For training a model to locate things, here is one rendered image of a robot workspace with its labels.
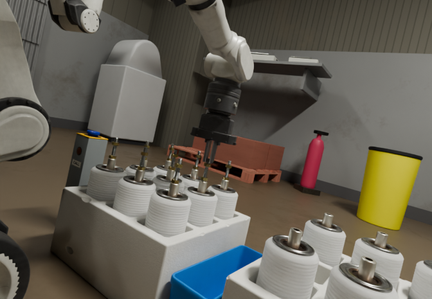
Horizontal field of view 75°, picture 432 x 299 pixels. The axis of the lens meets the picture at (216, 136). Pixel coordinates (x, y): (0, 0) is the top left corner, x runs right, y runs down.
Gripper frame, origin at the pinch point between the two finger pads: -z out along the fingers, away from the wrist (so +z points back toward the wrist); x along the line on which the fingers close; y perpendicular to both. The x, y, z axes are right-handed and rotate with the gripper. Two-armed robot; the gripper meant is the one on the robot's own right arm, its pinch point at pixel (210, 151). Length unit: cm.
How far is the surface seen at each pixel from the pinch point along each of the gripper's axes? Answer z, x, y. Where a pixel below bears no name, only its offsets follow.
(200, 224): -18.2, -2.5, 3.9
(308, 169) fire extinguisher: -12, -61, -221
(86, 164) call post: -13.5, 38.2, -5.1
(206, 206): -13.6, -2.8, 3.7
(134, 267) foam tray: -26.1, 6.9, 18.2
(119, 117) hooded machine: -6, 156, -228
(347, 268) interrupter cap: -10.9, -30.8, 25.5
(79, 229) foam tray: -26.0, 26.3, 10.2
